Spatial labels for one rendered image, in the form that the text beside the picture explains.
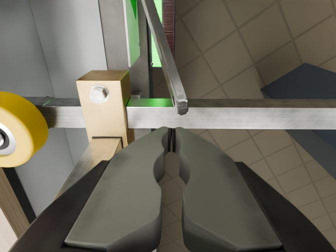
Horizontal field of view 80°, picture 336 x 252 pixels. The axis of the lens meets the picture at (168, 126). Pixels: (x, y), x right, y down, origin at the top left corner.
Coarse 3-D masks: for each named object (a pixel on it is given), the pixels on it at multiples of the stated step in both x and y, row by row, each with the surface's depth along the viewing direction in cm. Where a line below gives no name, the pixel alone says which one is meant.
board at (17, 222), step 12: (0, 168) 27; (0, 180) 27; (0, 192) 27; (12, 192) 29; (0, 204) 27; (12, 204) 29; (0, 216) 28; (12, 216) 29; (24, 216) 31; (0, 228) 29; (12, 228) 29; (24, 228) 31; (0, 240) 30; (12, 240) 30
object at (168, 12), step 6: (162, 0) 32; (168, 0) 32; (162, 6) 33; (168, 6) 33; (168, 12) 33; (168, 18) 34; (168, 24) 34; (168, 30) 34; (168, 36) 35; (168, 42) 35
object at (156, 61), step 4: (156, 0) 32; (160, 0) 32; (156, 4) 33; (160, 4) 33; (156, 8) 33; (160, 8) 33; (160, 12) 33; (160, 16) 34; (160, 20) 34; (152, 40) 35; (152, 44) 36; (152, 48) 36; (152, 52) 36; (156, 52) 36; (152, 56) 36; (156, 56) 36; (152, 60) 37; (156, 60) 37; (156, 64) 37; (160, 64) 37
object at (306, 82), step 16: (304, 64) 103; (288, 80) 101; (304, 80) 94; (320, 80) 87; (272, 96) 99; (288, 96) 92; (304, 96) 86; (320, 96) 80; (304, 144) 90; (320, 144) 70; (320, 160) 81
